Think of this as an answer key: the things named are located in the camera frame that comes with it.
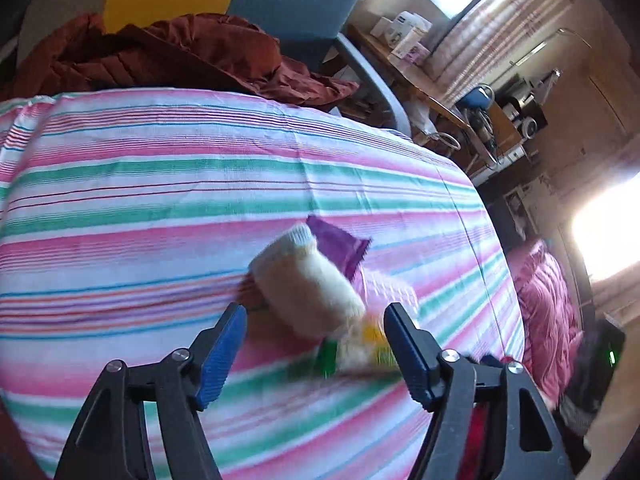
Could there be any pink quilt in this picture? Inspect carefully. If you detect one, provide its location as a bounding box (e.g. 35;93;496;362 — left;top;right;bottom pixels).
512;240;583;406

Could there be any beige sock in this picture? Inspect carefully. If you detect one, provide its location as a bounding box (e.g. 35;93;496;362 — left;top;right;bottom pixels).
248;224;367;338

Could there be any purple flowered box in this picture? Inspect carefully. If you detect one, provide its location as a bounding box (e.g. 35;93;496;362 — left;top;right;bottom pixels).
387;40;431;68

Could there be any maroon jacket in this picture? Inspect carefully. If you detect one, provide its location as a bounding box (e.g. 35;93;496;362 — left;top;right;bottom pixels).
10;12;361;108

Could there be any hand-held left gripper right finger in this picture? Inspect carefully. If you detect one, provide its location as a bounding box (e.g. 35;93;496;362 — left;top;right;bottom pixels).
382;302;576;480

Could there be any striped curtain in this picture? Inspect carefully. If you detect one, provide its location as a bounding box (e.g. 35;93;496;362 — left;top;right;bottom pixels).
425;0;596;106

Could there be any black speaker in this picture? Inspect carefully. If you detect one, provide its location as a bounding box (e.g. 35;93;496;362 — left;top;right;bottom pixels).
500;77;548;138

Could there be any blue bag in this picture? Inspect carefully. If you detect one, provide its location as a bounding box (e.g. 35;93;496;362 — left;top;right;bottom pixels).
457;85;496;111

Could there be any purple cloth piece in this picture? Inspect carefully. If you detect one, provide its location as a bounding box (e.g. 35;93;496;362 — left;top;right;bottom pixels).
305;214;373;281

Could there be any small white box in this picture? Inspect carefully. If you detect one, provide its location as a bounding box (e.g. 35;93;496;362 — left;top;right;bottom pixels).
370;16;396;41

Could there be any striped bed sheet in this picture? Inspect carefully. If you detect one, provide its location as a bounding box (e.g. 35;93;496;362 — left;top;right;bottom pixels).
0;87;526;480

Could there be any yellow green snack packet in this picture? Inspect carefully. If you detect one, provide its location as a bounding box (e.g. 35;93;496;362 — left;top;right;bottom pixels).
312;312;401;378

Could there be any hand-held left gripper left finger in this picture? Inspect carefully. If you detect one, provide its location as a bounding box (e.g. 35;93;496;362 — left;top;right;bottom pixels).
52;302;248;480

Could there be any wooden desk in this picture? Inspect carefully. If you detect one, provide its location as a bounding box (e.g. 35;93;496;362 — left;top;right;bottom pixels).
347;22;526;171

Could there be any blue chair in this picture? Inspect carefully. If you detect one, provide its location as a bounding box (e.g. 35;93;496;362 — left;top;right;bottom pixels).
227;0;413;138

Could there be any red cloth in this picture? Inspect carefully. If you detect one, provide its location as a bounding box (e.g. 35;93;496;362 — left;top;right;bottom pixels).
462;400;493;480

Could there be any bright window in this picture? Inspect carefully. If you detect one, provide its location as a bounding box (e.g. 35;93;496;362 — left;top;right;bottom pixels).
570;170;640;281

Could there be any grey padded panel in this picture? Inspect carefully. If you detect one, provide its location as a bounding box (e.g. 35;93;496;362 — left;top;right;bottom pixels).
17;0;121;63

